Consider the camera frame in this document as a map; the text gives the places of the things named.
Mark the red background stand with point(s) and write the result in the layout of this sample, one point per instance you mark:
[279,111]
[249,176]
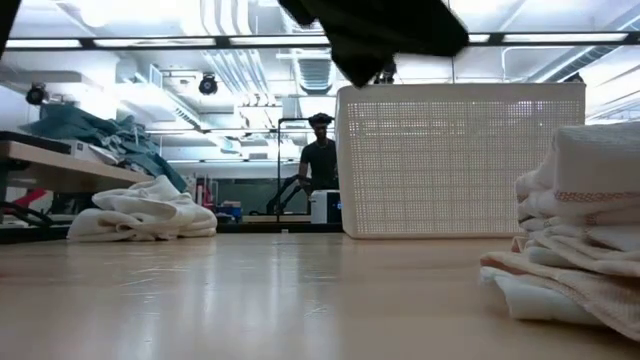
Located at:
[205,192]

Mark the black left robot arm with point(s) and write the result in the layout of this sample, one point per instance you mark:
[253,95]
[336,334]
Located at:
[7,20]

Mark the silver ventilation duct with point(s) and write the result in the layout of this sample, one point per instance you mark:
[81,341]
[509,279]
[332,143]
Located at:
[312,75]

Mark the blue cloth pile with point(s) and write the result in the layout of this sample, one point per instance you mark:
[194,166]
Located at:
[100,125]

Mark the white striped towel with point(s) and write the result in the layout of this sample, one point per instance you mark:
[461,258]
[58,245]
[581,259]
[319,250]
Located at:
[590,225]

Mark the black background robot arm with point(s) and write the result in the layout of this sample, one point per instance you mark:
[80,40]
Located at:
[285,195]

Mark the white plastic bin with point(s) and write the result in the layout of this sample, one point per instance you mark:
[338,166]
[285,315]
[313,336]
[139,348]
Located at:
[450,160]

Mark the blue background box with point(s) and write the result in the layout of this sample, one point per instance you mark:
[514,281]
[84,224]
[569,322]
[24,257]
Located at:
[229,210]

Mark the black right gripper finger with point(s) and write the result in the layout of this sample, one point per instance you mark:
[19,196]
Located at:
[362,70]

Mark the black overhead camera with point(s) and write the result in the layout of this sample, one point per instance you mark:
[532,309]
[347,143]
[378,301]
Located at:
[387,74]

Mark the black background rig frame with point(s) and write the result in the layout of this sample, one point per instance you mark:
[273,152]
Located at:
[278,175]

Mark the person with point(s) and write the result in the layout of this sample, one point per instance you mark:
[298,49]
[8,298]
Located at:
[320,160]

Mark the black ceiling spotlight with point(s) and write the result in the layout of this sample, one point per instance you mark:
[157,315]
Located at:
[35,93]
[208,85]

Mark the white crumpled towel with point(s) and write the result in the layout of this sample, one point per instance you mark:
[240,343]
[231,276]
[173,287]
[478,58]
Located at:
[145,210]

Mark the white flat box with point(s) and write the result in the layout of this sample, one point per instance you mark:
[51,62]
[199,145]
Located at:
[82,150]

